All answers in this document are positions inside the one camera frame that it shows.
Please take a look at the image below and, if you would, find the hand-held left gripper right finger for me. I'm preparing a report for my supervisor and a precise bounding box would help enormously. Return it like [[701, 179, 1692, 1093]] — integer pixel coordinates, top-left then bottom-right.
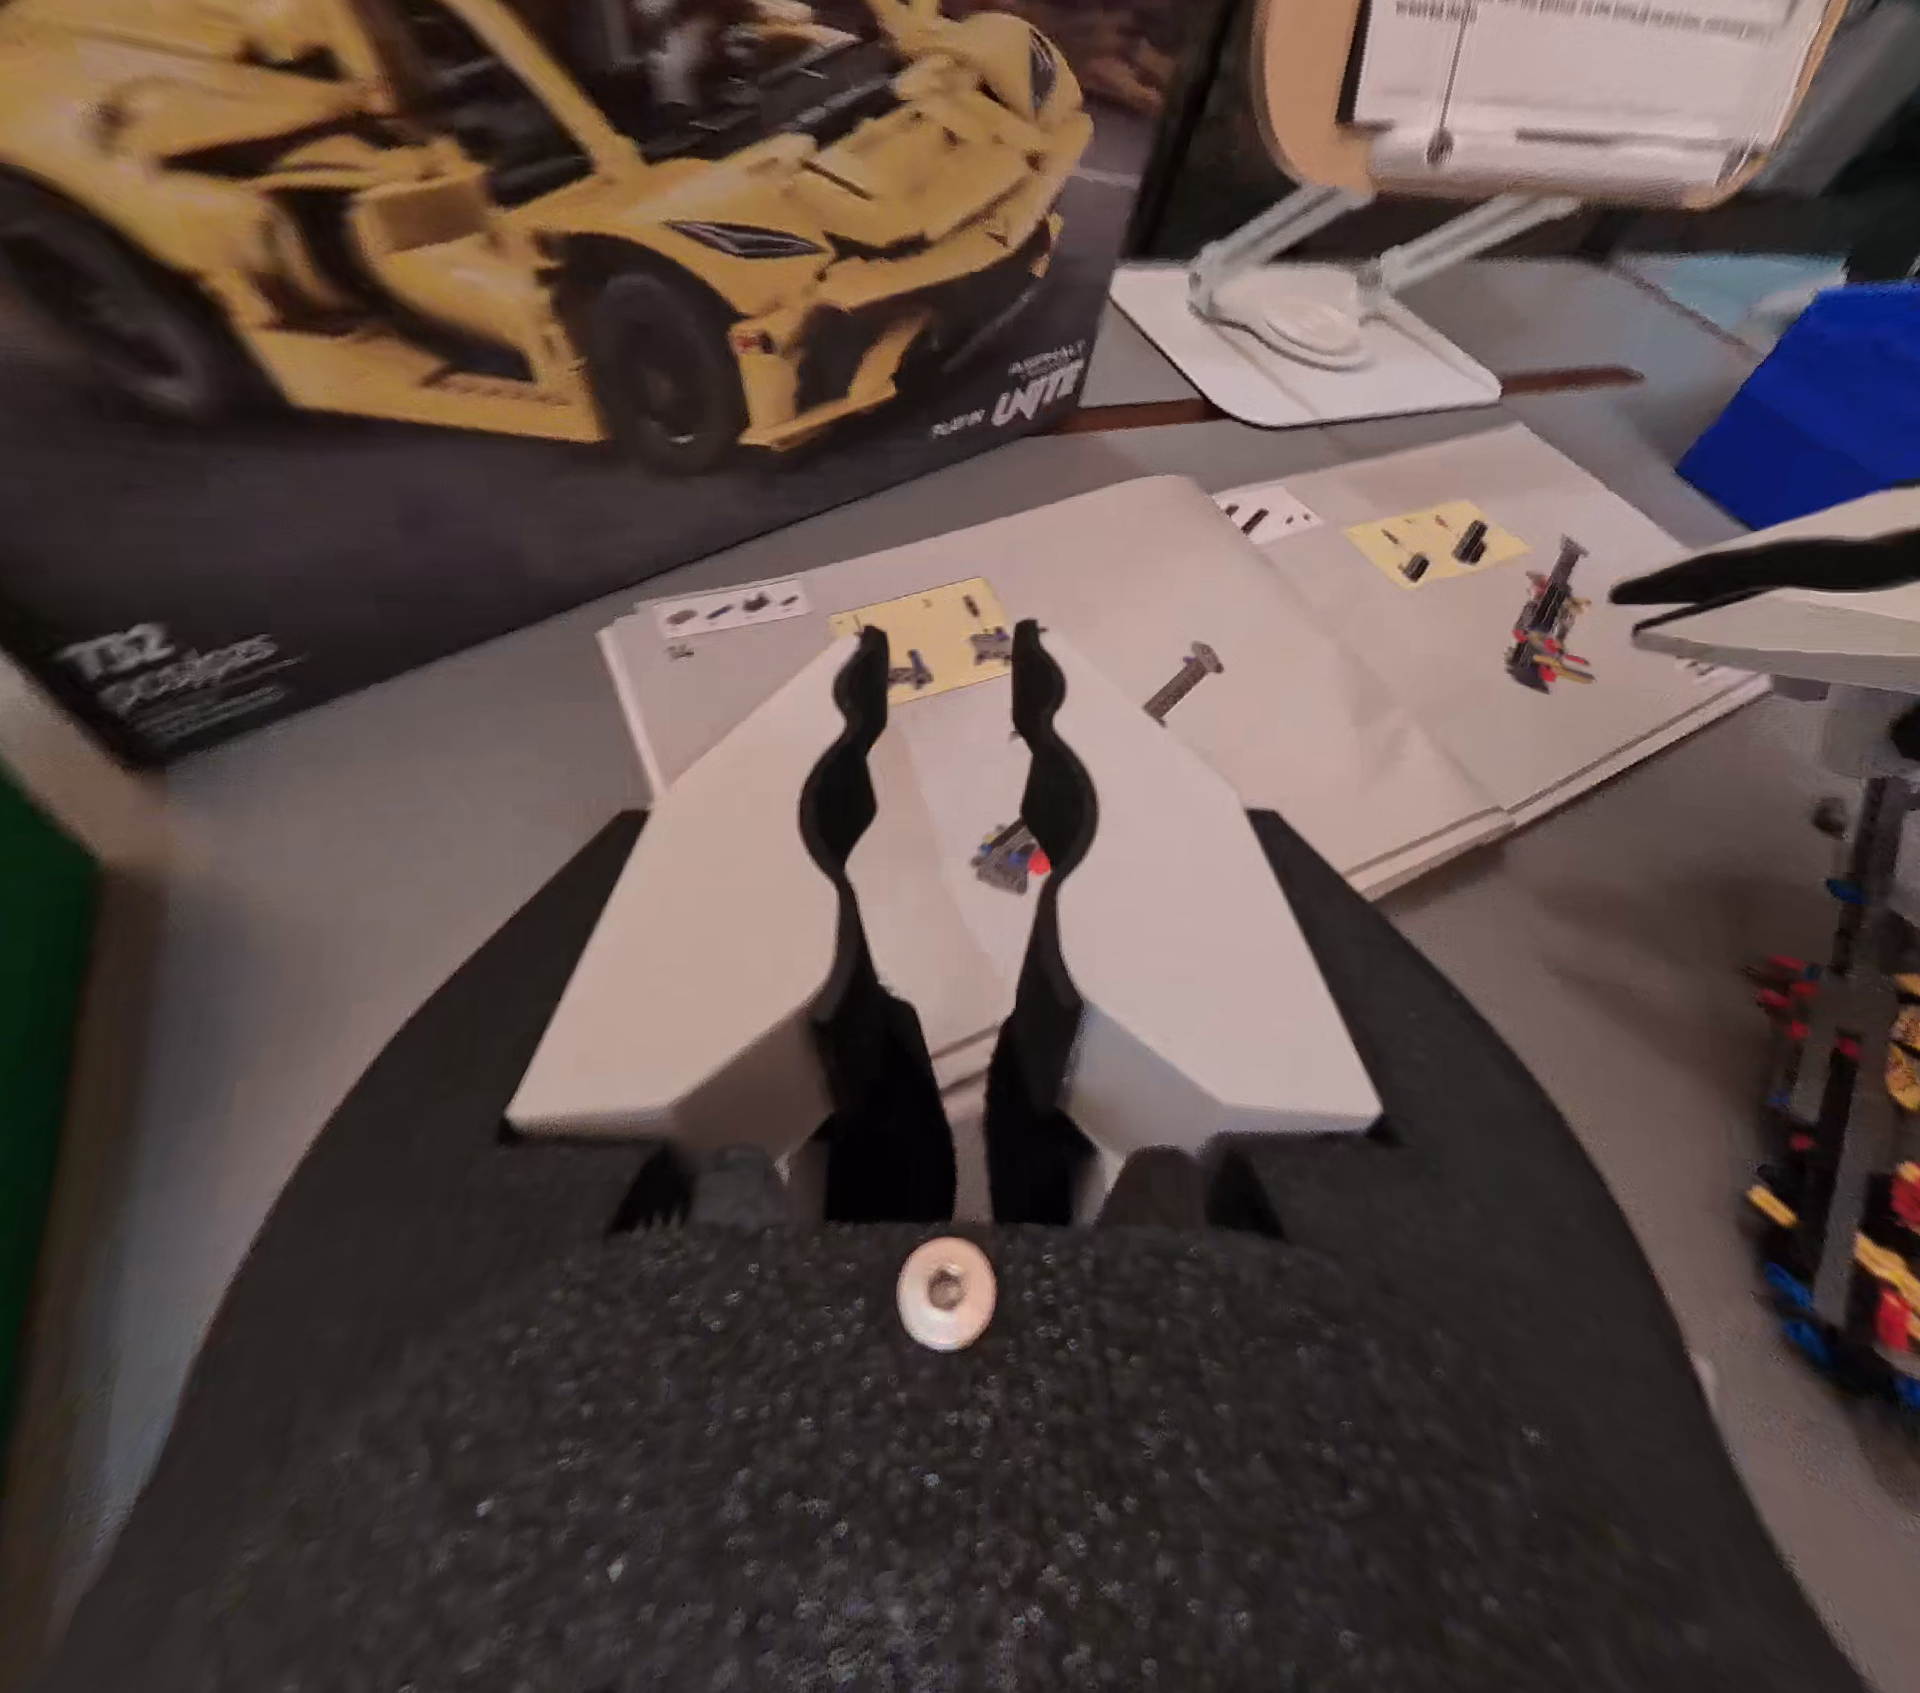
[[1008, 616, 1387, 1224]]

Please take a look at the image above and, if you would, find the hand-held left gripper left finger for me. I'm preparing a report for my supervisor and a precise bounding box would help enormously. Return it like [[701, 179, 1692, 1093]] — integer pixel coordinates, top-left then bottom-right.
[[504, 625, 902, 1214]]

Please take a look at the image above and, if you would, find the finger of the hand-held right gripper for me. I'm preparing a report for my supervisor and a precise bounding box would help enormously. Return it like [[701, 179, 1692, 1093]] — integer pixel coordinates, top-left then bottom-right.
[[1632, 590, 1920, 697], [1609, 490, 1920, 611]]

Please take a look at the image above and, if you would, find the lego instruction booklet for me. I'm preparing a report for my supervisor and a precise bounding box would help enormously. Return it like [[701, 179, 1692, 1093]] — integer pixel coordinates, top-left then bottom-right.
[[597, 421, 1781, 902]]

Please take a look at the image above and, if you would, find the long grey Technic assembly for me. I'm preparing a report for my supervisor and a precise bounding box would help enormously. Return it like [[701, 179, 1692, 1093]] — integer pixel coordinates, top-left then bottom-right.
[[1745, 688, 1920, 1413]]

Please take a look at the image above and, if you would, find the yellow car lego box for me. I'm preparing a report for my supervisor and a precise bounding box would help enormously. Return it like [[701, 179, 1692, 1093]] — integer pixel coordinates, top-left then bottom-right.
[[0, 0, 1255, 772]]

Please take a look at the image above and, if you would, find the blue plastic bin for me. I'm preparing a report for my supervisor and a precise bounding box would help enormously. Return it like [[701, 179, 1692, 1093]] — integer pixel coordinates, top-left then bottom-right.
[[1675, 280, 1920, 533]]

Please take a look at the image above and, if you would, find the brown wooden strip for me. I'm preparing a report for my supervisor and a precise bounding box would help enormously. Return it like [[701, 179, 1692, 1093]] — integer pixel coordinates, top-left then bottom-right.
[[1072, 365, 1648, 438]]

